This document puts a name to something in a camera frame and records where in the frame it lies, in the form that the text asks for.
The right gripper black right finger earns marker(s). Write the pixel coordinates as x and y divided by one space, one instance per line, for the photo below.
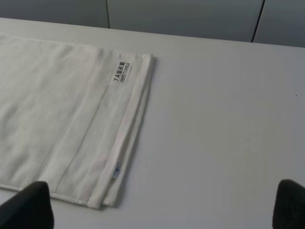
289 208

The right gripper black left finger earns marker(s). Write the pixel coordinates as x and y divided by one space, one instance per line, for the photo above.
29 209

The white towel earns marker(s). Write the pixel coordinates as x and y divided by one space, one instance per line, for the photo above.
69 116

